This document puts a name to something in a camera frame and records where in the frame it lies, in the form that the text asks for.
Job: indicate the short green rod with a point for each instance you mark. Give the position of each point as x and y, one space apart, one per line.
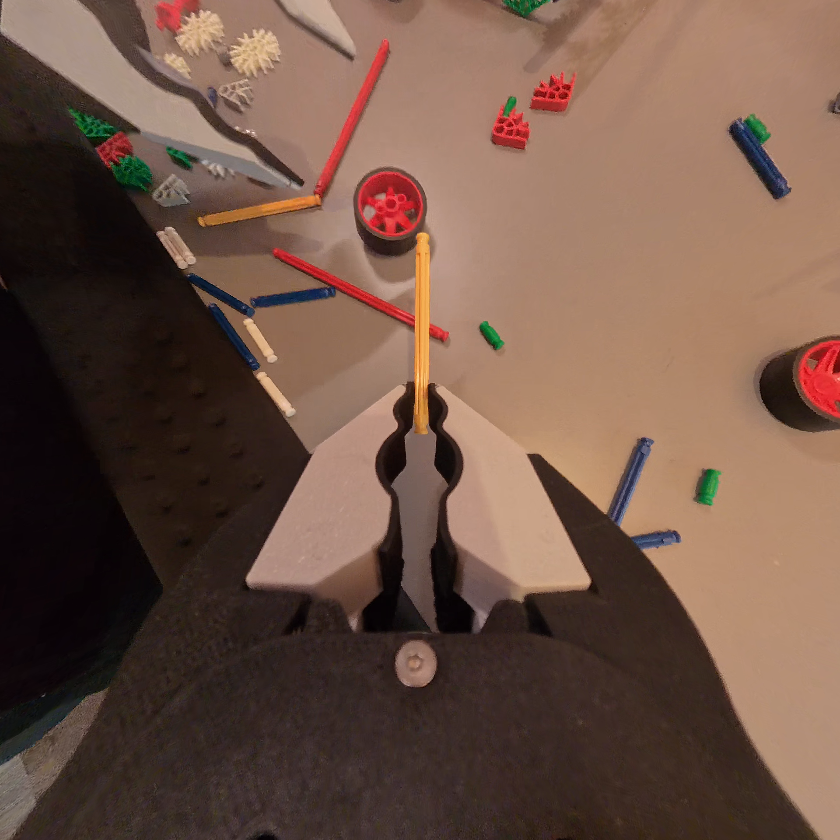
707 485
758 128
491 334

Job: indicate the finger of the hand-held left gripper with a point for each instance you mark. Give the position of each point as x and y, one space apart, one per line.
79 52
321 26

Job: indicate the red double-ended connector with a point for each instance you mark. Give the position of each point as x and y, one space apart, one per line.
174 13

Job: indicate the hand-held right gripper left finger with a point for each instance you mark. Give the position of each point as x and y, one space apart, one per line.
315 525

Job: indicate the short blue rod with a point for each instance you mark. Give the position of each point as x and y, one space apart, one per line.
630 482
656 539
761 164

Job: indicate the light grey wedge connector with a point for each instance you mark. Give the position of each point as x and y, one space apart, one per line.
236 93
172 190

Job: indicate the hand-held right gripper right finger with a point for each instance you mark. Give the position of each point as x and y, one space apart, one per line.
518 525

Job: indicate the red long rod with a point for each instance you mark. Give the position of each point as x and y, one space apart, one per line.
354 118
361 295

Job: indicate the black wheel red hub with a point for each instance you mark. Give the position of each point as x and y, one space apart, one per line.
390 210
804 384

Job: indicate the white rod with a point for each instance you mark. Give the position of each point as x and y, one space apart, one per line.
275 394
259 339

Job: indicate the pair of white rods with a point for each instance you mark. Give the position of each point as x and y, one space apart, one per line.
175 247

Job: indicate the green fan connector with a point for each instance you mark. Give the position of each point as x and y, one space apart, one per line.
92 124
131 172
178 157

